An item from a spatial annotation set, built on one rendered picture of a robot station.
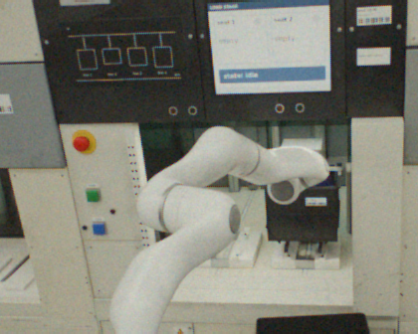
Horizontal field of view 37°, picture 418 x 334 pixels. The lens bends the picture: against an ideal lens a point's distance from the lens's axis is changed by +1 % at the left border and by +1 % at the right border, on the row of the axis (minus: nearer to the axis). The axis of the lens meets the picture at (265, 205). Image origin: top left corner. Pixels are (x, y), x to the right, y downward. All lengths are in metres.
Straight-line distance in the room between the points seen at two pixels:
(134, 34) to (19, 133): 0.42
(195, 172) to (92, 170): 0.52
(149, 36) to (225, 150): 0.42
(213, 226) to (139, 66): 0.57
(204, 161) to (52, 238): 0.73
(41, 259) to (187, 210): 0.80
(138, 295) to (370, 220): 0.67
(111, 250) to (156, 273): 0.68
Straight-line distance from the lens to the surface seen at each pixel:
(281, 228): 1.86
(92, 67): 1.63
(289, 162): 1.49
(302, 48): 1.49
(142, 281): 1.13
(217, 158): 1.26
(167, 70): 1.57
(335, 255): 1.93
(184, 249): 1.16
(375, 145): 1.49
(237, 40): 1.51
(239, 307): 1.79
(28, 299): 2.04
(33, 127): 1.74
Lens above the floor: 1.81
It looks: 23 degrees down
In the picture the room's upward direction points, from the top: 4 degrees counter-clockwise
